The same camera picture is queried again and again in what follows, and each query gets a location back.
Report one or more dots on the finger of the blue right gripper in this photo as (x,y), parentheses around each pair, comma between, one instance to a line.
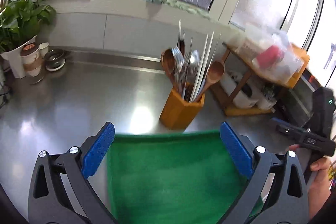
(282,124)

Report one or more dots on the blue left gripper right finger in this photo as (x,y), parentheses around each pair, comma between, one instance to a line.
(239,148)

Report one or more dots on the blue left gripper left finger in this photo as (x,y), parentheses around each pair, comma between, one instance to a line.
(95,148)

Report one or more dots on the steel fork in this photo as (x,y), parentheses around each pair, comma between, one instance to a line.
(179,61)

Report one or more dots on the steel chopstick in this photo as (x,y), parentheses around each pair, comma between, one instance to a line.
(208,63)
(187,68)
(179,36)

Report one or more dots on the person's right hand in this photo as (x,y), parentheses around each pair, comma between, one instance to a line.
(319,189)

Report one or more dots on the white storage bin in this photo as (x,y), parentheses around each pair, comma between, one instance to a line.
(266,100)
(247,97)

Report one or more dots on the wooden shelf rack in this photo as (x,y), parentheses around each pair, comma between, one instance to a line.
(225,102)

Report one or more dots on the green wooden tray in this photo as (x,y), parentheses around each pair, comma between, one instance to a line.
(171,178)

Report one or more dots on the clear plastic container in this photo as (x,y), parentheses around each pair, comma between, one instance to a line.
(270,54)

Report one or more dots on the orange wooden utensil holder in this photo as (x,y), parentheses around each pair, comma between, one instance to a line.
(177,113)

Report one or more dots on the large wooden spoon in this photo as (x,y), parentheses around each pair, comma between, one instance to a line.
(214,75)

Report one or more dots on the steel spoon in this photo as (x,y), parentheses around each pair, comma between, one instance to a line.
(193,66)

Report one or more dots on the small wooden spoon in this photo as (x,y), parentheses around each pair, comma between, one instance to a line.
(168,63)

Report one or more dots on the small white cup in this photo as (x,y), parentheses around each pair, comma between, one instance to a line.
(44,48)

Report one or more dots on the paper coffee cup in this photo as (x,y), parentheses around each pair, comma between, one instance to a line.
(32,63)

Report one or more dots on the potted green plant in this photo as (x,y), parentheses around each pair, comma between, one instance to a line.
(21,21)

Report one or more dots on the green cloth on sill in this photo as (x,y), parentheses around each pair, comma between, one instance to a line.
(183,6)

